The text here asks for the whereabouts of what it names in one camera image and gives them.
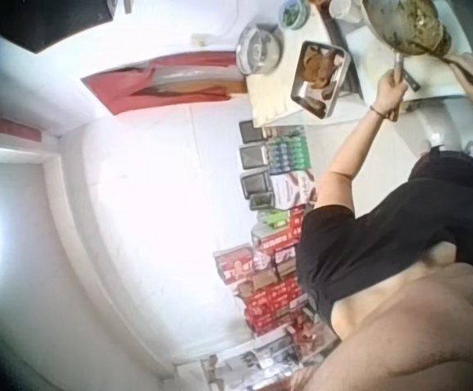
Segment person's left hand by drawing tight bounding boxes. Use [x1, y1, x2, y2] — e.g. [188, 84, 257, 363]
[374, 67, 409, 122]

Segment dark chopsticks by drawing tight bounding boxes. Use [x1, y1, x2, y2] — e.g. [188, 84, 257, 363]
[423, 47, 473, 95]

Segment metal frying pan with food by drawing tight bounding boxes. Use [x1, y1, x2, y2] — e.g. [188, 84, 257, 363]
[361, 0, 453, 85]

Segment metal tray with cooked meat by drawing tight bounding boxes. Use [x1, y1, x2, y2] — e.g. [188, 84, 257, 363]
[290, 40, 352, 121]

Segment white plastic container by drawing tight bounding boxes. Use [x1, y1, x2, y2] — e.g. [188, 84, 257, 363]
[328, 0, 363, 22]

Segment pack of green bottles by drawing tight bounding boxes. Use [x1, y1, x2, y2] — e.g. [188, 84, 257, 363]
[265, 125, 311, 173]

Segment bowl of chopped greens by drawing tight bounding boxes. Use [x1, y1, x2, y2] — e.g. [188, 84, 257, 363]
[278, 0, 313, 30]

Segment white carton with red print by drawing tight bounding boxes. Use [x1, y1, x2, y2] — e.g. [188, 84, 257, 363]
[269, 169, 318, 207]

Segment metal bowl with glass lid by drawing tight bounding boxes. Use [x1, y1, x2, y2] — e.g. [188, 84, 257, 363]
[235, 23, 286, 77]

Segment small black tray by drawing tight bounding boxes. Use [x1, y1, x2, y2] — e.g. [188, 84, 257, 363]
[249, 192, 274, 212]

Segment green packets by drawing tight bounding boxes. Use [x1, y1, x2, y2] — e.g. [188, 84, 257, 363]
[259, 209, 293, 230]

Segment stack of red cartons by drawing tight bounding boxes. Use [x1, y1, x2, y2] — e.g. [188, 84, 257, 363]
[212, 203, 337, 340]

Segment red cloth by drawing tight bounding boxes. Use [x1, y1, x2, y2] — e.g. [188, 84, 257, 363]
[80, 51, 250, 116]

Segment heap of grey packets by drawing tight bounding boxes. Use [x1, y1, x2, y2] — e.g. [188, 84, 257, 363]
[200, 333, 322, 391]

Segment dark cabinet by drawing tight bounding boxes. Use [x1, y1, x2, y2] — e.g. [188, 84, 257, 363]
[0, 0, 117, 55]

